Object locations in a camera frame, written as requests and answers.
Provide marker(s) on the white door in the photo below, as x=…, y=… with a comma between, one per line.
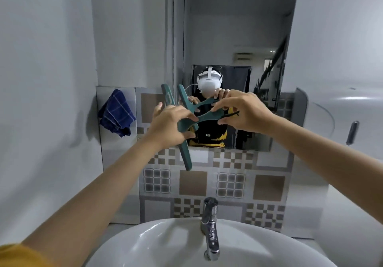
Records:
x=369, y=120

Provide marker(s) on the yellow shirt sleeve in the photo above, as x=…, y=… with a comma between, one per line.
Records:
x=21, y=257

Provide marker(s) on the person's right thumb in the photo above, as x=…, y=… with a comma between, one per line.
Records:
x=227, y=121

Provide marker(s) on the person's left forearm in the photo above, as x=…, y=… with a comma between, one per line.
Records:
x=98, y=198

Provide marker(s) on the frameless wall mirror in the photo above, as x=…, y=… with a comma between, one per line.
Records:
x=239, y=21

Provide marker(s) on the person's left thumb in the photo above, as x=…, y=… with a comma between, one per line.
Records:
x=158, y=110

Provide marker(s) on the white ceramic sink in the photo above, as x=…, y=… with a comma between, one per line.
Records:
x=167, y=243

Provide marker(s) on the blue checked cloth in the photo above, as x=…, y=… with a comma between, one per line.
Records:
x=116, y=114

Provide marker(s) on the person's right hand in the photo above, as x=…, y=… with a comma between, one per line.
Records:
x=251, y=114

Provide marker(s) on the person's right forearm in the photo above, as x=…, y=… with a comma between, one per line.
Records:
x=326, y=162

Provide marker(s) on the green window squeegee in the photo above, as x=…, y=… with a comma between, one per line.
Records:
x=186, y=156

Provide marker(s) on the person's left hand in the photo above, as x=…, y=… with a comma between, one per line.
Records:
x=167, y=124

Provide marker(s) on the chrome faucet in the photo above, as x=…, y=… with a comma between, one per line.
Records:
x=210, y=231

